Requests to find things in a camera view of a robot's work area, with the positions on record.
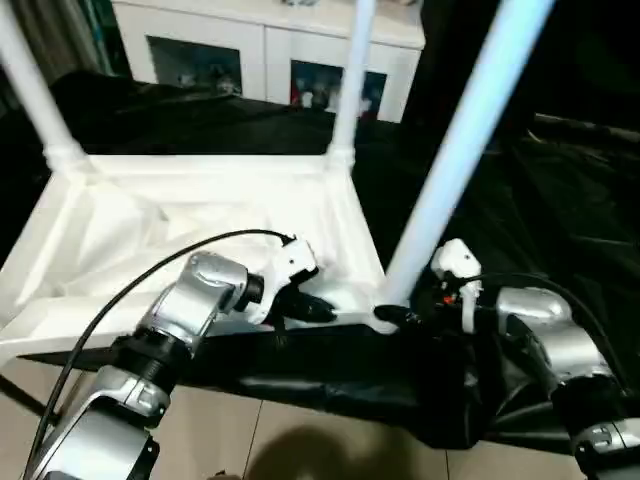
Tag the white plastic table top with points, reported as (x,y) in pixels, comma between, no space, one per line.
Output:
(150,220)

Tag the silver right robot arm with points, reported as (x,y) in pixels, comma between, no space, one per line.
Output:
(565,360)

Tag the white plastic table leg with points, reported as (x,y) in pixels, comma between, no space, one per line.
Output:
(460,140)
(350,75)
(35,80)

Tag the black work table leg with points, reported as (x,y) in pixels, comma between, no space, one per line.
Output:
(22,395)

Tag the teal curtain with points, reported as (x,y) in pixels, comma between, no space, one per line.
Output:
(100,30)

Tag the white glass-door cabinet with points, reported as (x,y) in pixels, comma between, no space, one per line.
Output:
(270,45)

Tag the black work mat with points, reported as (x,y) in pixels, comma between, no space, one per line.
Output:
(560,230)

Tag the grey curtain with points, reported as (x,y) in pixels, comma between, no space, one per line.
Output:
(55,35)

